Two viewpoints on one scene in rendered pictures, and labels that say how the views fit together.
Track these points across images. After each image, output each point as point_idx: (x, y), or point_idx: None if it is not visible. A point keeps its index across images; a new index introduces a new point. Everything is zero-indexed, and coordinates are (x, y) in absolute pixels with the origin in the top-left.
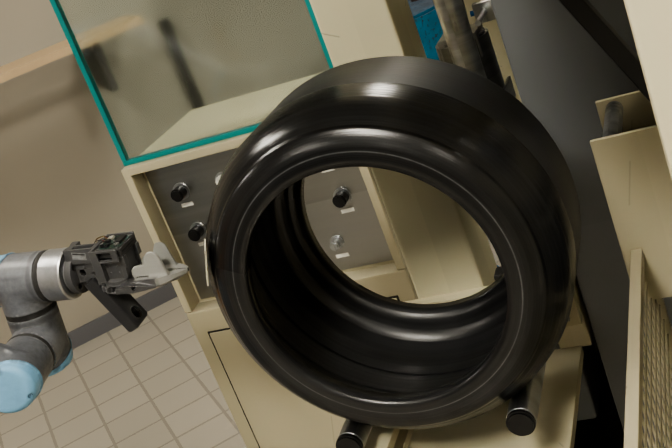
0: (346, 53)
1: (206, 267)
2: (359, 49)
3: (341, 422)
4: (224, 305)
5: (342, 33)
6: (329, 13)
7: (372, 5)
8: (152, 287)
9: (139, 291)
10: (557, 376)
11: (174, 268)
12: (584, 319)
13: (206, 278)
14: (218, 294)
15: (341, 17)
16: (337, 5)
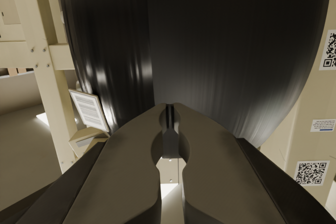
0: (281, 137)
1: (77, 108)
2: (275, 132)
3: None
4: (71, 51)
5: (277, 148)
6: (277, 163)
7: (264, 144)
8: (91, 152)
9: (44, 194)
10: None
11: (178, 132)
12: None
13: (72, 97)
14: (81, 66)
15: (274, 155)
16: (273, 162)
